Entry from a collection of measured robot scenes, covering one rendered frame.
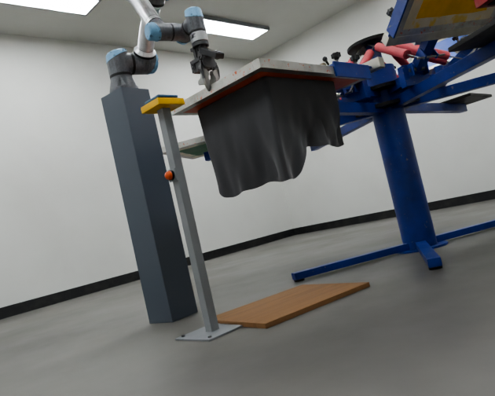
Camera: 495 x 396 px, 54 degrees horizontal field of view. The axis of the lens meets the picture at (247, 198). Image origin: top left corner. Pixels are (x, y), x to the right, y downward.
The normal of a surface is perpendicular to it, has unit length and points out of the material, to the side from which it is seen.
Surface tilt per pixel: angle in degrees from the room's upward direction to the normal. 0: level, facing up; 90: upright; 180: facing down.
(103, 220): 90
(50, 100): 90
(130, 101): 90
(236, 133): 91
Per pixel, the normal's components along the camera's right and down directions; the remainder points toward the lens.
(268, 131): -0.76, 0.19
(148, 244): -0.62, 0.11
